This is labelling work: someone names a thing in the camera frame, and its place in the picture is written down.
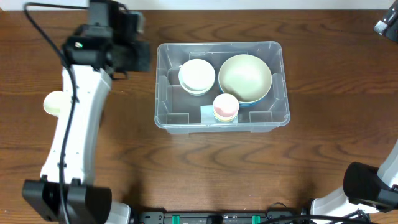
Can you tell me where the cream plastic cup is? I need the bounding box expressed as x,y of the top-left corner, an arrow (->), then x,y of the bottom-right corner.
43,91 -> 68,117

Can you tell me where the white bowl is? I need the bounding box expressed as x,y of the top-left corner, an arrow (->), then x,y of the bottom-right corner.
178,59 -> 216,91

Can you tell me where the blue plastic cup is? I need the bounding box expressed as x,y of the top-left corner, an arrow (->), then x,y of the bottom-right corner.
215,118 -> 238,123

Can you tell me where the pink plastic cup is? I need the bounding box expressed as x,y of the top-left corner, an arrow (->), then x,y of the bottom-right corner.
213,93 -> 239,118

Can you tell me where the beige bowl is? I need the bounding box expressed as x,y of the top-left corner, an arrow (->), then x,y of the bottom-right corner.
218,54 -> 272,103

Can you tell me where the dark blue bowl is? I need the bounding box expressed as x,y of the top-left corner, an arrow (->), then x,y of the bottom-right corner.
218,84 -> 265,107

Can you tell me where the yellow bowl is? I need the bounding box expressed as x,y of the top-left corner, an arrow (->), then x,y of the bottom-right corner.
181,85 -> 211,96

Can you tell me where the yellow plastic cup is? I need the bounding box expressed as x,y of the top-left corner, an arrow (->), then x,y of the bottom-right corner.
213,112 -> 238,120

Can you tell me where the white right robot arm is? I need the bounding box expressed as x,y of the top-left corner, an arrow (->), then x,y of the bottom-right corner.
300,145 -> 397,223

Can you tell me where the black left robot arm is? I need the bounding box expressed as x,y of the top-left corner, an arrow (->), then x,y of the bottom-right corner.
22,0 -> 151,223

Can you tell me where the clear plastic storage bin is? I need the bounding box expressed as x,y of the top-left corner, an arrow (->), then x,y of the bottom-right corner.
154,41 -> 290,134

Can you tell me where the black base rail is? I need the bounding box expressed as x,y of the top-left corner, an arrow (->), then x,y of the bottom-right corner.
136,210 -> 371,224

